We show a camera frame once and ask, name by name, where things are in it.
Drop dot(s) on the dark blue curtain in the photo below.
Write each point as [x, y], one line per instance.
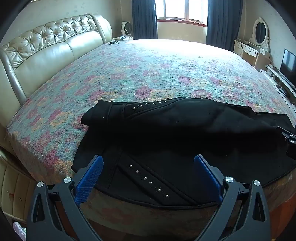
[222, 23]
[143, 18]

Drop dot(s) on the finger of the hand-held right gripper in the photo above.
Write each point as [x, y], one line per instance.
[289, 141]

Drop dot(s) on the white television stand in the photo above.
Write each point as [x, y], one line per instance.
[281, 81]

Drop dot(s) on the white oval vanity mirror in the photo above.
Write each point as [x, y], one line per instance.
[260, 32]

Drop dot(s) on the floral bedspread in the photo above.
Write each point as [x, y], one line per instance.
[150, 69]

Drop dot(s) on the flat screen television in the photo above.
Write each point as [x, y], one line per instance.
[289, 64]

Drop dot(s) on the window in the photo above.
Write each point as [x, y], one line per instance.
[182, 9]

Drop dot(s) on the black studded pants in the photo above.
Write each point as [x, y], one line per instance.
[185, 132]

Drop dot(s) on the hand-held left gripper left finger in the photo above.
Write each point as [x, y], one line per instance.
[89, 179]

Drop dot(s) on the beige bed frame panel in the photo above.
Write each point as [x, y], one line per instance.
[13, 185]

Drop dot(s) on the cream dressing table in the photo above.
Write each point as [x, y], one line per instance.
[249, 53]

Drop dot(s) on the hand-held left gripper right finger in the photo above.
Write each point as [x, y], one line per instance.
[208, 178]

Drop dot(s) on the beige tufted leather headboard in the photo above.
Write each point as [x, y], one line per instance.
[46, 55]

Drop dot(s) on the white fan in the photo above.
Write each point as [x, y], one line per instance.
[126, 29]

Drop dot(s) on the white bedside table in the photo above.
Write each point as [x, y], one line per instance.
[121, 39]

